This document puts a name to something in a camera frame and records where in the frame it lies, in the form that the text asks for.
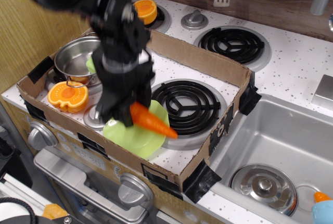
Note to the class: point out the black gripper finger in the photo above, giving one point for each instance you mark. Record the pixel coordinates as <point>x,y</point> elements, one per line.
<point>141,90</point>
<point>116,105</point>

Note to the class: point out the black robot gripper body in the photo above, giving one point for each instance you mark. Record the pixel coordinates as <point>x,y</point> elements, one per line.
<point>123,37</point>

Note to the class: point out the orange toy carrot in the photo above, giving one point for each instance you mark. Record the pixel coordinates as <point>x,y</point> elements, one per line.
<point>142,117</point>

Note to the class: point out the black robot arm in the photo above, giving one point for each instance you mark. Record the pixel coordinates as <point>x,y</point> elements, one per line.
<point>81,7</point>

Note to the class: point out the light green plastic plate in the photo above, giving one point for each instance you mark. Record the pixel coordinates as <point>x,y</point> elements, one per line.
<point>135,139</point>

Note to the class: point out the silver stove top knob front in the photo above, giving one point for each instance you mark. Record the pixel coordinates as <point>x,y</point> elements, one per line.
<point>91,119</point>

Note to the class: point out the green toy lettuce piece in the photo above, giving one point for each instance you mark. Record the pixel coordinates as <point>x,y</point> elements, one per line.
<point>90,65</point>

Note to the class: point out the brown cardboard fence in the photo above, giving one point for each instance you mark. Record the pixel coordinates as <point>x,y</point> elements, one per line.
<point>196,178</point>

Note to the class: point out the orange toy pepper half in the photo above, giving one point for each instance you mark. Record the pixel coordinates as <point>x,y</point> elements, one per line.
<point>70,98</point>

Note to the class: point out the small steel pot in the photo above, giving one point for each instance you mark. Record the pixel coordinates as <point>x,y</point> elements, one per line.
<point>71,60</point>

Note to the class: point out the black front right burner coil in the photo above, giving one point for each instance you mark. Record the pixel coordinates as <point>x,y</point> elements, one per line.
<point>193,107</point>

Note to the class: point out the orange toy half on burner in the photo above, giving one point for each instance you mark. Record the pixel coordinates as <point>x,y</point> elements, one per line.
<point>146,10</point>

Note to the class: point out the silver oven knob left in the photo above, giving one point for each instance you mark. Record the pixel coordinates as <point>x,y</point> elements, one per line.
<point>40,136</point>

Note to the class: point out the silver oven knob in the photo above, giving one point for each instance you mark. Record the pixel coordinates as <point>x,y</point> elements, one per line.
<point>40,136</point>
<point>133,191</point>

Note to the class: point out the silver stove top knob back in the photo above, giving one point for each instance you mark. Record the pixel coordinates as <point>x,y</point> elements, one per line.
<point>194,21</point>

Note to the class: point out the silver oven knob right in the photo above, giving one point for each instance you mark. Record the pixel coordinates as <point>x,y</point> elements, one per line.
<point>133,191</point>

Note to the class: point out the black back right burner coil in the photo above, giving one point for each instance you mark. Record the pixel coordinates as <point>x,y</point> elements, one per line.
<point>239,45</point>

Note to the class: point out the orange cloth scrap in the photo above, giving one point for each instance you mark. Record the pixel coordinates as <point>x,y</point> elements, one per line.
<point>53,211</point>

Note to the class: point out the steel pot lid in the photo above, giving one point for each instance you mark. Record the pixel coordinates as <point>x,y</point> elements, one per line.
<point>266,185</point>

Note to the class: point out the blue bottle orange cap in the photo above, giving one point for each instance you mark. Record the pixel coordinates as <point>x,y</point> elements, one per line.
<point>322,209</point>

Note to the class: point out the silver oven door handle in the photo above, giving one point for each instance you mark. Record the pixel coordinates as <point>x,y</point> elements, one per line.
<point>74,180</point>

